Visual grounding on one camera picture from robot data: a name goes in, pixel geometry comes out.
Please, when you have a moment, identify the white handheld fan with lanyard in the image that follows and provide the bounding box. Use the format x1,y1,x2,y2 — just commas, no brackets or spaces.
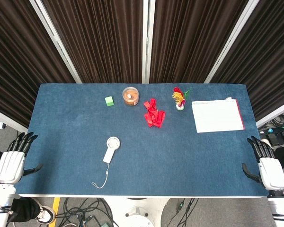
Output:
91,136,121,189

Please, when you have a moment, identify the black trouser leg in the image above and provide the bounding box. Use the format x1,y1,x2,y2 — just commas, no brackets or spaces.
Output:
7,197,42,223

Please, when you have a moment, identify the yellow floor tape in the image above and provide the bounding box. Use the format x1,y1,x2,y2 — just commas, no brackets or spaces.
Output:
49,197,62,227

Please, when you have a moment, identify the feather shuttlecock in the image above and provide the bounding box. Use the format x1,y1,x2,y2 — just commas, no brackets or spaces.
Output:
172,87,193,111

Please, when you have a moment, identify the red ribbon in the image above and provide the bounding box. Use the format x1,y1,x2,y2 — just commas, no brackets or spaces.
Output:
143,98,167,129

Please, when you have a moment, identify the brown pleated partition panel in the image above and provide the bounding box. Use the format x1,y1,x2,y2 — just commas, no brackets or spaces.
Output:
0,0,76,128
41,0,145,83
149,0,249,83
212,0,284,121

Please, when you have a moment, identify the clear jar of rubber bands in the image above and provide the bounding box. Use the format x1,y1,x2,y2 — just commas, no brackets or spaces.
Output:
122,87,140,107

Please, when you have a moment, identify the black floor cable bundle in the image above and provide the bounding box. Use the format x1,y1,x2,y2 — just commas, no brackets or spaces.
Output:
55,197,124,227

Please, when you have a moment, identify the white sneaker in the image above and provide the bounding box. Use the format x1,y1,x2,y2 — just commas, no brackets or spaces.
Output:
35,205,56,224

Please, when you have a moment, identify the white partition post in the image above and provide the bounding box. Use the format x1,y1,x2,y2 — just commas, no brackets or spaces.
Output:
142,0,156,83
29,0,82,83
203,0,262,83

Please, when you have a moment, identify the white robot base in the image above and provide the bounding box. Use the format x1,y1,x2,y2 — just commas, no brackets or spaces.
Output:
125,197,168,227

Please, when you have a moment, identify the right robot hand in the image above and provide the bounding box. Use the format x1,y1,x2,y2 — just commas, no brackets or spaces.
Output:
241,135,284,190

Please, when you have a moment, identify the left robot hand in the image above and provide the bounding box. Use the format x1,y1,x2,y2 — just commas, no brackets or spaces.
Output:
0,132,44,184

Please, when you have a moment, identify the blue table cloth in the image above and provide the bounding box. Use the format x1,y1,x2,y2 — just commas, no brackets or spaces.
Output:
15,83,269,197

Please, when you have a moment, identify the black cable with green plug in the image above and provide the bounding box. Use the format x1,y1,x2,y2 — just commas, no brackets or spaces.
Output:
172,198,199,227

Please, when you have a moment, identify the black power strip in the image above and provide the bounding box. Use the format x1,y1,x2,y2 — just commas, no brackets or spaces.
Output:
259,127,284,144

